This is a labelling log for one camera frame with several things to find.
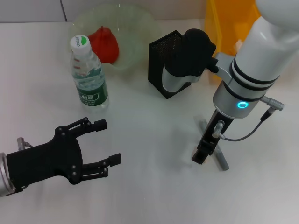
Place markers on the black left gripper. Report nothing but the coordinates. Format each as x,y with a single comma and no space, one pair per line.
46,158

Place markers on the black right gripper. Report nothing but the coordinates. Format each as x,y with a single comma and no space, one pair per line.
215,130

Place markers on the grey marker pen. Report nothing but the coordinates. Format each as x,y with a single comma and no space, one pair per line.
223,161

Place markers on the clear water bottle green label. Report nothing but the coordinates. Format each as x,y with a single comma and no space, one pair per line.
90,77

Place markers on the red-orange fruit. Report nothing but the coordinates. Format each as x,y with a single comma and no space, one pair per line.
107,46

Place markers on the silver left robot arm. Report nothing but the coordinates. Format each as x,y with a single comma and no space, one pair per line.
4,175

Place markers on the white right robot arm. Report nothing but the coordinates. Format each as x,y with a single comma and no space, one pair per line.
261,58

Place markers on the black mesh pen holder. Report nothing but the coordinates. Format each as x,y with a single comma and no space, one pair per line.
155,70

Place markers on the translucent green fruit plate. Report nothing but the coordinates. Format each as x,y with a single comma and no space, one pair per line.
135,35

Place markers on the yellow plastic bin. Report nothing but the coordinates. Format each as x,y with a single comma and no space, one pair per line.
224,28

